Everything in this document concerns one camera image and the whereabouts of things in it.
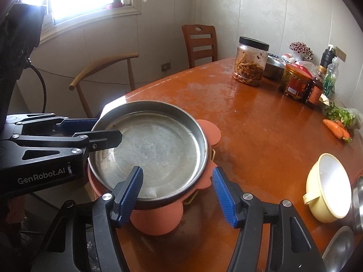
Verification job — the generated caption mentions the plastic bag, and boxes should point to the plastic bag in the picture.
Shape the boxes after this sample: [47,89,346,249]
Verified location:
[346,108,363,130]

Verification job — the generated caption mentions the red label pickle jar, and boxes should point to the red label pickle jar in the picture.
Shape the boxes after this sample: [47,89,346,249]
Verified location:
[279,64,311,101]

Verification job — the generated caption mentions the steel bowl at back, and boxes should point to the steel bowl at back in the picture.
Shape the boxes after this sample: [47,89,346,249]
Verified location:
[263,54,286,82]

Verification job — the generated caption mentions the small steel bowl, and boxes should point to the small steel bowl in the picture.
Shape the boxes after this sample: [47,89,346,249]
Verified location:
[352,176,363,233]

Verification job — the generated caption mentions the orange carrot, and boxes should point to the orange carrot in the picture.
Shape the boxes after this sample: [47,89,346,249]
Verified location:
[323,119,352,143]

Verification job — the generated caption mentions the wall power socket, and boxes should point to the wall power socket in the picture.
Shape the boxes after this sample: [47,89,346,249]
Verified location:
[161,62,171,72]

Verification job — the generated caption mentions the cream bowl with handle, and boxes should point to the cream bowl with handle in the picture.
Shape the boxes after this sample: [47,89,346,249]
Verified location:
[303,153,352,223]

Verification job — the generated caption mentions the green leafy vegetables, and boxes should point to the green leafy vegetables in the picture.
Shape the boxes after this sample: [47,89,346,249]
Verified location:
[324,102,355,128]

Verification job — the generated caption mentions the clear jar black lid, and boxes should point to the clear jar black lid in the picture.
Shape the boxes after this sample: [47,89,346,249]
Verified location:
[233,36,270,87]

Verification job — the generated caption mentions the dark sauce bottle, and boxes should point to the dark sauce bottle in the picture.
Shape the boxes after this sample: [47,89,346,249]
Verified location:
[304,65,326,109]

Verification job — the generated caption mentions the wide steel basin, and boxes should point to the wide steel basin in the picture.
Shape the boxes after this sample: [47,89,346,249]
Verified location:
[322,226,354,272]

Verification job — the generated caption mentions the black thermos bottle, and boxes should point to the black thermos bottle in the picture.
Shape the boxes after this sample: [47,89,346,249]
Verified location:
[320,44,336,69]

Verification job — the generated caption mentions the red wooden slat chair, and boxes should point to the red wooden slat chair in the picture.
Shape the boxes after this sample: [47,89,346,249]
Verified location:
[181,25,218,69]

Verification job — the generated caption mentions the steel pan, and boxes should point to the steel pan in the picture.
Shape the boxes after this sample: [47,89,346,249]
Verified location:
[89,101,209,209]

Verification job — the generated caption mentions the black cable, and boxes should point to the black cable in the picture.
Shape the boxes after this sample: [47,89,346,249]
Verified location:
[26,62,47,114]

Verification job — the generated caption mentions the clear green bottle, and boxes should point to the clear green bottle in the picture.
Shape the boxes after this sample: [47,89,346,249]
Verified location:
[323,56,339,98]

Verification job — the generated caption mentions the curved back wooden chair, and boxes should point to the curved back wooden chair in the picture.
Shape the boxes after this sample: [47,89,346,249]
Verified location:
[68,53,139,119]

